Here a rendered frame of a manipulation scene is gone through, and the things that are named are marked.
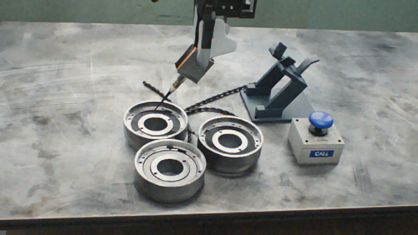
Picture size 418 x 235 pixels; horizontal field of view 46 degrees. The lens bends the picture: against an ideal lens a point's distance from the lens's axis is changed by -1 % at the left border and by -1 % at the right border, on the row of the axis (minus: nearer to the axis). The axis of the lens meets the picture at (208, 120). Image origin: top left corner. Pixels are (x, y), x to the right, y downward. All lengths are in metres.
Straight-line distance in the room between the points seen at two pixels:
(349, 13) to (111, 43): 1.76
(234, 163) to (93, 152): 0.23
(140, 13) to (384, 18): 1.25
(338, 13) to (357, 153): 1.81
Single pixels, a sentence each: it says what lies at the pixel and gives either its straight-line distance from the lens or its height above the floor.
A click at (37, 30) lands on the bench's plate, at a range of 1.18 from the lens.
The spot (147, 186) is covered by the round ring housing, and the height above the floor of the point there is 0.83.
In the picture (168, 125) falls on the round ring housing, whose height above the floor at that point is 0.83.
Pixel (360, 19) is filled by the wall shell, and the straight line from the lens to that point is 2.72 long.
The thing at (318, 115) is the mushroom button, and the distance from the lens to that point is 0.82.
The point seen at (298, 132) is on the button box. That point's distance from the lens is 0.83.
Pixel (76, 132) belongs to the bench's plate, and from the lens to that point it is 0.85.
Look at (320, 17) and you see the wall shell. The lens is 2.62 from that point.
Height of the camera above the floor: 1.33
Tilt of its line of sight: 36 degrees down
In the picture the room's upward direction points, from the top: 7 degrees clockwise
